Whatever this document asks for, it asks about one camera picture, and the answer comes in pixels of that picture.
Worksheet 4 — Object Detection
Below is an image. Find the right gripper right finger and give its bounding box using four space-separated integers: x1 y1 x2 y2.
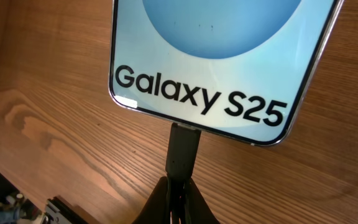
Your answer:
185 179 219 224

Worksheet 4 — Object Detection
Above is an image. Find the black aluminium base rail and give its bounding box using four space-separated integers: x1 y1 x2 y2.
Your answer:
0 173 87 224

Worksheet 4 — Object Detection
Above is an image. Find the black charger cable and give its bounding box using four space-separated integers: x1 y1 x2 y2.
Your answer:
165 122 202 224

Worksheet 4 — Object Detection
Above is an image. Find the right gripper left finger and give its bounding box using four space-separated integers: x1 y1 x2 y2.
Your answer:
132 177 170 224

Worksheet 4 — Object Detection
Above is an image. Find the smartphone with teal screen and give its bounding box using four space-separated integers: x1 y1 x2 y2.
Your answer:
108 0 342 146

